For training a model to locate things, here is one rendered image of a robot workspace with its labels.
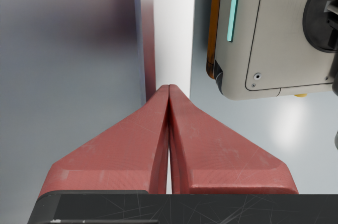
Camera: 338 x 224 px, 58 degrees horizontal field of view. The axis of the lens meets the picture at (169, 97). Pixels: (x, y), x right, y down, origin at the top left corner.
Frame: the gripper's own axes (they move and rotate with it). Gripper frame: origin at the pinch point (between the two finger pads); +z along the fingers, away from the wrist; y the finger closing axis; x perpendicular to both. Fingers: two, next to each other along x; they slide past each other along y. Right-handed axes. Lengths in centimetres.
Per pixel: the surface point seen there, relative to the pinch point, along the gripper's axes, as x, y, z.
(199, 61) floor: 50, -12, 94
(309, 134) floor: 97, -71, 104
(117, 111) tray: 2.3, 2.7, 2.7
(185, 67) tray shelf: 0.1, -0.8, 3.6
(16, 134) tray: 3.1, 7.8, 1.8
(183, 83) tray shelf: 1.1, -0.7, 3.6
